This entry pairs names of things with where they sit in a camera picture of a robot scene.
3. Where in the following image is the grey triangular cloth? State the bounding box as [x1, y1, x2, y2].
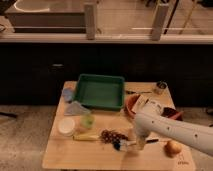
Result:
[65, 101, 91, 116]

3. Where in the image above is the yellow onion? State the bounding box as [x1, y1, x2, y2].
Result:
[165, 140, 182, 155]

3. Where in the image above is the white box in bowl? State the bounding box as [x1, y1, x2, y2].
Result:
[132, 95, 148, 113]

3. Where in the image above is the small metal can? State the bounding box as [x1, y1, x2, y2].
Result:
[154, 81, 167, 95]

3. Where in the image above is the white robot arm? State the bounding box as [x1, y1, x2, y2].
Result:
[133, 101, 213, 157]

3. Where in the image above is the black handled utensil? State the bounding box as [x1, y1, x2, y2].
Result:
[125, 90, 152, 94]

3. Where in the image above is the white round lid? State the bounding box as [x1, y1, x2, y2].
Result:
[58, 118, 76, 136]

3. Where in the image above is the orange terracotta bowl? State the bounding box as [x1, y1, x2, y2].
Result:
[124, 94, 140, 119]

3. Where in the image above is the dark red bowl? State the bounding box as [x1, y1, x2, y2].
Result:
[162, 107, 182, 121]

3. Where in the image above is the green plastic tray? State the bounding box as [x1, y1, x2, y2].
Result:
[73, 74, 125, 111]

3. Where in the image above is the dark grape bunch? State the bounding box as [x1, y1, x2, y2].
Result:
[100, 130, 128, 143]

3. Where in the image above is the green translucent cup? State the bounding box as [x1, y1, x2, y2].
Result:
[80, 114, 94, 129]

